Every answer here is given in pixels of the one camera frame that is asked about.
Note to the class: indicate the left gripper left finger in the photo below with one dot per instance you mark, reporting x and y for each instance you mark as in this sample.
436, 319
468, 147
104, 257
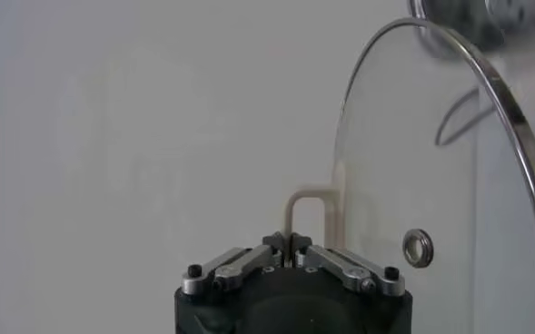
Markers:
240, 268

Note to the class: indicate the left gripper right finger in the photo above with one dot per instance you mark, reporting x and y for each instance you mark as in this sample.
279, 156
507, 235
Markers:
344, 268

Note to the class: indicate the round glass pot lid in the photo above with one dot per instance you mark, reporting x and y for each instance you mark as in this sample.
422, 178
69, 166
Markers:
408, 159

